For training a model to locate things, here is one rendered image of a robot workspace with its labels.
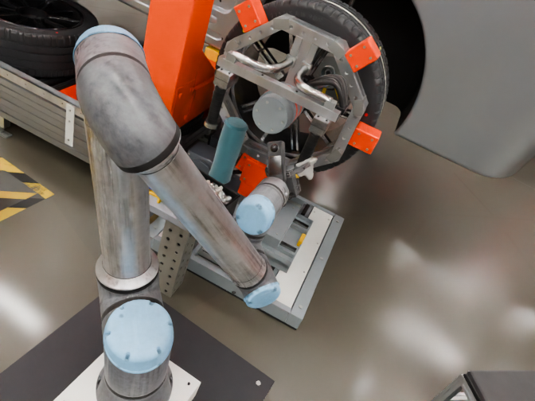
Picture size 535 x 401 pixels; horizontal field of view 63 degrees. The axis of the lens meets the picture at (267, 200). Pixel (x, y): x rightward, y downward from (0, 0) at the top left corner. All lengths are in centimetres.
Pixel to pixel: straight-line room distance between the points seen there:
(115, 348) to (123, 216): 28
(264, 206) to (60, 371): 71
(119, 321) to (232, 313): 93
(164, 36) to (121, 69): 99
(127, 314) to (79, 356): 36
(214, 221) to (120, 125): 27
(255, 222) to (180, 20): 84
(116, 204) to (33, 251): 113
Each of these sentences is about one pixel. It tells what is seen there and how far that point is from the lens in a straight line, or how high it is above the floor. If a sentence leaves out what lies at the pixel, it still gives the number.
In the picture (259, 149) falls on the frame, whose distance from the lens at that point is 173.
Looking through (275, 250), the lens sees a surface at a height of 15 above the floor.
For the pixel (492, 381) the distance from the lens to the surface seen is 187.
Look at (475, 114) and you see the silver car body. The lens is 201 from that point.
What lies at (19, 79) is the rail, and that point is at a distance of 236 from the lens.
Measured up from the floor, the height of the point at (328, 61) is 89.
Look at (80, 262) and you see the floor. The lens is 198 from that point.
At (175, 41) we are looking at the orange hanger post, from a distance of 166.
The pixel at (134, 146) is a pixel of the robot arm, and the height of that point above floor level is 112.
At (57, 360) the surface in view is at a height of 30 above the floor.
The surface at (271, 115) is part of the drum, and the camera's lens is 148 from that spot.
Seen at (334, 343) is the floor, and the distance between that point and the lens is 202.
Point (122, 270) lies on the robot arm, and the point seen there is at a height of 68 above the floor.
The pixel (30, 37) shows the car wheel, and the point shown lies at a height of 48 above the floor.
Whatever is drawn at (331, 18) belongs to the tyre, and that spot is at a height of 116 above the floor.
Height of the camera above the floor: 149
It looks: 36 degrees down
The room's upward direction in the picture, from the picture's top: 23 degrees clockwise
